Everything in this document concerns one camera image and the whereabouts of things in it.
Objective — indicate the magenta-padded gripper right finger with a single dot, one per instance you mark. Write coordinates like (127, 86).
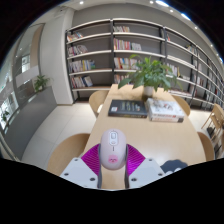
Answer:
(146, 171)

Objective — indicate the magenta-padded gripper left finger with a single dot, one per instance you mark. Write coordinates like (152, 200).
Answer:
(78, 171)

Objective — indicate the pink computer mouse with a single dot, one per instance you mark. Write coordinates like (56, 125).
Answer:
(113, 150)

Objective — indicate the white book red-lettered spine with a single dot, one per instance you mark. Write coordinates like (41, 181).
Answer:
(166, 119)

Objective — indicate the black book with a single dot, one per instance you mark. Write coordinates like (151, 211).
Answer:
(128, 108)

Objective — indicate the white book illustrated cover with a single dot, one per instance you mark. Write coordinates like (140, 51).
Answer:
(165, 106)

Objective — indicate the group of slatted wooden chairs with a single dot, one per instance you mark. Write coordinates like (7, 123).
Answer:
(216, 120)

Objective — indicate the leafy plant by window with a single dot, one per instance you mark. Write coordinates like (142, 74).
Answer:
(40, 83)

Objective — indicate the green potted plant white pot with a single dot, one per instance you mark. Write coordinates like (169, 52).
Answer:
(151, 75)

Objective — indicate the grey bookshelf unit with books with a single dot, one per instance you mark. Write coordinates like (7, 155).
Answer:
(96, 60)

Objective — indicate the group of ceiling lights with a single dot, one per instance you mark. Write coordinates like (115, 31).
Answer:
(161, 3)

